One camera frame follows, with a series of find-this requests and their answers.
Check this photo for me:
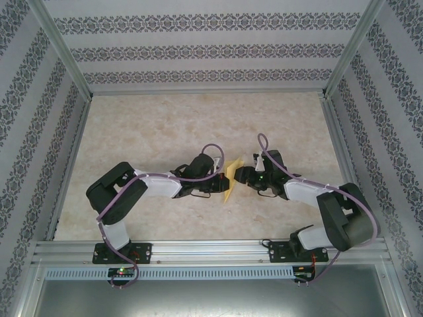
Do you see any aluminium cross rail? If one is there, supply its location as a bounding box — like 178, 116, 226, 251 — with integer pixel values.
89, 88, 328, 97

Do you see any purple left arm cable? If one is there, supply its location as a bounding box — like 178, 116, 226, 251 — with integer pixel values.
96, 143, 225, 289

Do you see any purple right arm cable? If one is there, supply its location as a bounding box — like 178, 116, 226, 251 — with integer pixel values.
256, 133, 379, 285

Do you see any aluminium frame leg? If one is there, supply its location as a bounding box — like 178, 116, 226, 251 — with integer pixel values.
383, 260, 416, 317
8, 260, 46, 317

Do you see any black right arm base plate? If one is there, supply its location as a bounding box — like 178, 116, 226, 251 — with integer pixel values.
267, 240, 330, 264

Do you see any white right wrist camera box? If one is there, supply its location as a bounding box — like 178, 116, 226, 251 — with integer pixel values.
252, 151, 266, 172

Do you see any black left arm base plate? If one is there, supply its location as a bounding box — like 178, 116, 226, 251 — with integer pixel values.
92, 242, 153, 265

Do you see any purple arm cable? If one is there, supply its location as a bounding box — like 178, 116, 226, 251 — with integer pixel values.
256, 133, 379, 285
96, 143, 225, 289

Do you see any aluminium side rail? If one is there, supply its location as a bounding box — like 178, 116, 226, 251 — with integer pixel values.
44, 97, 94, 241
319, 94, 376, 238

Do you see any grey metal sheet panel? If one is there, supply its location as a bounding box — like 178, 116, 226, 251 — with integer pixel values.
19, 279, 407, 317

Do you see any aluminium mounting rail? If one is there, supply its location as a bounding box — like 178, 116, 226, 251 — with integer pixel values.
31, 240, 394, 265

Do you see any grey slotted cable duct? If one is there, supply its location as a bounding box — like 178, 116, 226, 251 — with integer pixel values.
44, 266, 295, 281

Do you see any aluminium frame post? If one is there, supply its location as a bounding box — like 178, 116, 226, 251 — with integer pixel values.
28, 0, 94, 100
322, 0, 387, 98

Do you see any yellow paper sheet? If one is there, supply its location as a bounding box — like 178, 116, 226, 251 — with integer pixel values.
223, 157, 246, 203

